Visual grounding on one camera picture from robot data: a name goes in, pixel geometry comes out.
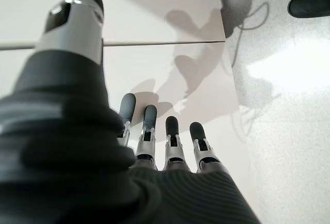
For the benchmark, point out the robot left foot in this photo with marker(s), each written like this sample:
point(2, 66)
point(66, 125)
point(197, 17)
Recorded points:
point(309, 5)

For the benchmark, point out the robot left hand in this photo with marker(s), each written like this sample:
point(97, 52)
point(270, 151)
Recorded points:
point(77, 157)

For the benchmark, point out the narrow white cabinet door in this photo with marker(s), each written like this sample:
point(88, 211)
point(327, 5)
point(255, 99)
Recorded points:
point(144, 10)

